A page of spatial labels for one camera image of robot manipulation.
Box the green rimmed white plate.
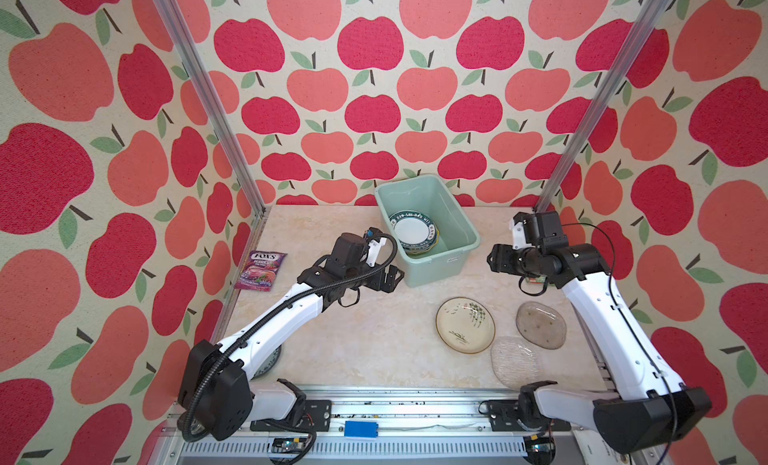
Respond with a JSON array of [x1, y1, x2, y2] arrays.
[[389, 210, 439, 255]]

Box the cream plate with bamboo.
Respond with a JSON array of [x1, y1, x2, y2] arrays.
[[435, 297, 496, 355]]

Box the yellow dotted scalloped plate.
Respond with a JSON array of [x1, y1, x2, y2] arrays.
[[395, 218, 439, 255]]

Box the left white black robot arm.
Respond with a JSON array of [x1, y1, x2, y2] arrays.
[[177, 228, 404, 443]]

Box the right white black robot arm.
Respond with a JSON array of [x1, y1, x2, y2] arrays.
[[487, 211, 712, 454]]

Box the mint green plastic bin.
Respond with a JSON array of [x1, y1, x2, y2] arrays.
[[375, 175, 481, 288]]

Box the green snack packet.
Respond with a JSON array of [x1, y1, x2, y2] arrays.
[[525, 276, 548, 284]]

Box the smoky brown glass plate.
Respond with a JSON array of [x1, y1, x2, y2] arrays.
[[515, 301, 567, 350]]

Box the purple Fox's candy bag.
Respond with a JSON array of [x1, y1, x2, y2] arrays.
[[235, 250, 287, 292]]

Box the clear textured glass plate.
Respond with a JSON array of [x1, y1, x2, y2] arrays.
[[491, 337, 541, 390]]

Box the small teal patterned plate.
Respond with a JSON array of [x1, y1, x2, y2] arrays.
[[253, 346, 282, 379]]

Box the blue rectangular box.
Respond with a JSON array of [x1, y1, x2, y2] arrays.
[[343, 420, 379, 440]]

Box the green circuit board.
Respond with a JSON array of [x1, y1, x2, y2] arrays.
[[270, 437, 306, 455]]

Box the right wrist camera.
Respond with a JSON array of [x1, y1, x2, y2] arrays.
[[509, 212, 531, 250]]

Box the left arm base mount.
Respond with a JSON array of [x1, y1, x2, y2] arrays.
[[250, 400, 333, 433]]

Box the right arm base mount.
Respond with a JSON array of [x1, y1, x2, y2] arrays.
[[478, 400, 572, 433]]

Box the aluminium front rail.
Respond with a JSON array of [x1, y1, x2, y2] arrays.
[[146, 386, 673, 465]]

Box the right aluminium frame post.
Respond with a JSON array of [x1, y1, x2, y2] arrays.
[[533, 0, 674, 213]]

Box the aluminium frame post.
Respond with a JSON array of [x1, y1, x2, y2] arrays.
[[533, 0, 674, 213], [153, 0, 267, 219]]

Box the left aluminium frame post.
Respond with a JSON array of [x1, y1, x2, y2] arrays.
[[153, 0, 267, 219]]

